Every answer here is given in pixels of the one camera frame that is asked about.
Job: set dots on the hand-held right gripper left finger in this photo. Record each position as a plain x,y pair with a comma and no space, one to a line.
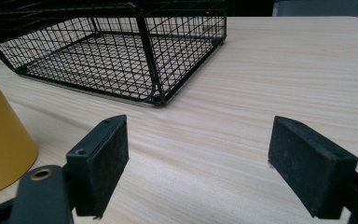
101,161

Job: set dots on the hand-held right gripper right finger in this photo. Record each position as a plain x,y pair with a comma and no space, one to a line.
307,168

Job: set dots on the yellow cup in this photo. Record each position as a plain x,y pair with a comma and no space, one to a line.
3,137

